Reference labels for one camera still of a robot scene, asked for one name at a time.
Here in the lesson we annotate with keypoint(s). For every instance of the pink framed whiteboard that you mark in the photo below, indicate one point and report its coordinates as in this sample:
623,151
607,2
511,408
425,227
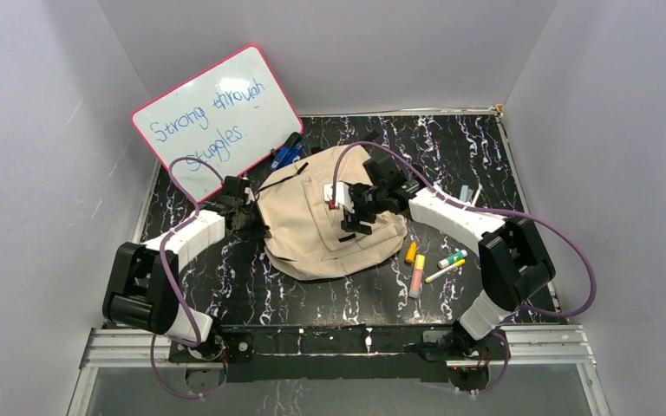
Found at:
222,122

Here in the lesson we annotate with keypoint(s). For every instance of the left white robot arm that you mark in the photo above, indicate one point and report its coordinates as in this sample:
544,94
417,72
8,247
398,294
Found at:
143,289

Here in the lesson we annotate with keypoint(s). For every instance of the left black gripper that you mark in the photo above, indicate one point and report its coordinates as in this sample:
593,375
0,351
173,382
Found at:
247,217

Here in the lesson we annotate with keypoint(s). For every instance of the green white glue stick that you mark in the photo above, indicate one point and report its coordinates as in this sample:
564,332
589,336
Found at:
451,259

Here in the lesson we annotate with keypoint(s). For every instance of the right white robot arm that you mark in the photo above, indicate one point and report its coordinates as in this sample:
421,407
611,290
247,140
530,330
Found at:
514,261

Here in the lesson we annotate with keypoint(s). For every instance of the orange highlighter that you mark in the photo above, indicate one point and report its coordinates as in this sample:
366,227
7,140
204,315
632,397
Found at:
411,253

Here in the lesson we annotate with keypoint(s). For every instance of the black base frame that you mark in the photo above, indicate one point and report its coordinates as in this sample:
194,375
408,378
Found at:
425,353

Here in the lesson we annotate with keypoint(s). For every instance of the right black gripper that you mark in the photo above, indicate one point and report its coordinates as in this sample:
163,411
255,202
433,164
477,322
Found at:
350,222

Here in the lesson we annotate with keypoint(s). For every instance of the yellow pink highlighter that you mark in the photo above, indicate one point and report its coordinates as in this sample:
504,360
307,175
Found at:
416,277

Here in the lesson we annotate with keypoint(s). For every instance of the yellow white pen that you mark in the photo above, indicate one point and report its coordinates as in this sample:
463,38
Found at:
444,271

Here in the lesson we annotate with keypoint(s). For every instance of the aluminium rail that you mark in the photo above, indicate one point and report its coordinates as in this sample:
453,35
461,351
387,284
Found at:
529,344

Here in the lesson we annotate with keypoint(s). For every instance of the beige backpack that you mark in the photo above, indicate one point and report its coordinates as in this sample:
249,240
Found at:
305,237

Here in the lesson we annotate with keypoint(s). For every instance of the light blue eraser box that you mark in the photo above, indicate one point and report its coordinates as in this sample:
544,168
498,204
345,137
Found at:
470,196

